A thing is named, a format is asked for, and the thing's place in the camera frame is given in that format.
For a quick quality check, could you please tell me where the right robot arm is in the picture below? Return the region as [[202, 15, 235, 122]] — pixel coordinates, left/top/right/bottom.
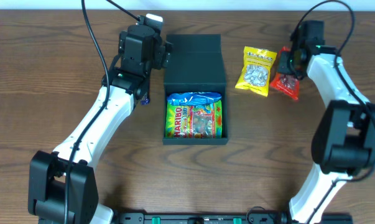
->
[[278, 21, 375, 223]]

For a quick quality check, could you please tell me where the dark green open box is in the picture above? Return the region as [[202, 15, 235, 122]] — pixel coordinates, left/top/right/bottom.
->
[[162, 34, 229, 145]]

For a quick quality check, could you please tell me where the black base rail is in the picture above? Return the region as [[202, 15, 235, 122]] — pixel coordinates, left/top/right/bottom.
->
[[112, 212, 353, 224]]

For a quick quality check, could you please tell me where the Haribo gummy worms bag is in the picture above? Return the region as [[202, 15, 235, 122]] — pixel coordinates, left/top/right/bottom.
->
[[165, 100, 223, 139]]

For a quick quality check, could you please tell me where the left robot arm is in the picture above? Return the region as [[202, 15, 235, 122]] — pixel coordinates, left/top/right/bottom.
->
[[28, 22, 172, 223]]

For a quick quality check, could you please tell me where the blue Oreo cookie pack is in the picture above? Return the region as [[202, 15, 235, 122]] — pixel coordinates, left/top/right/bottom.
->
[[167, 92, 222, 106]]

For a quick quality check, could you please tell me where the yellow snack bag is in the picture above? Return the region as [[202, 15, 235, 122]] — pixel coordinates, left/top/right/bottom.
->
[[235, 46, 277, 97]]

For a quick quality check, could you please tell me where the red snack bag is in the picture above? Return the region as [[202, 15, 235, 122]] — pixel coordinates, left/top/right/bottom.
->
[[269, 46, 300, 101]]

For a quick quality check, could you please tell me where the dark blue chocolate bar wrapper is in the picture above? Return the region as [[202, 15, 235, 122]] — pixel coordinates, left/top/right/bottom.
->
[[141, 95, 150, 105]]

